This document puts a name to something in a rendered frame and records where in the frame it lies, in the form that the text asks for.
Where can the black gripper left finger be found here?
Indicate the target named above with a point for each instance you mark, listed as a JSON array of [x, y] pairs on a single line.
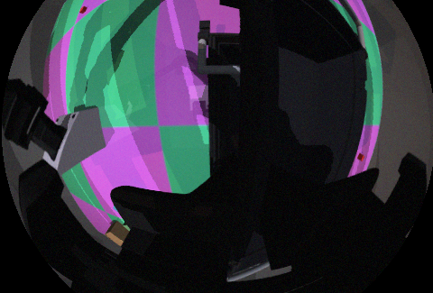
[[206, 214]]

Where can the tan cube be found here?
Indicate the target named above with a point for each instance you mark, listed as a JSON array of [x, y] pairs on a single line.
[[117, 233]]

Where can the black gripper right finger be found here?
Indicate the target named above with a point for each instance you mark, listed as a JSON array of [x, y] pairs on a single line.
[[293, 209]]

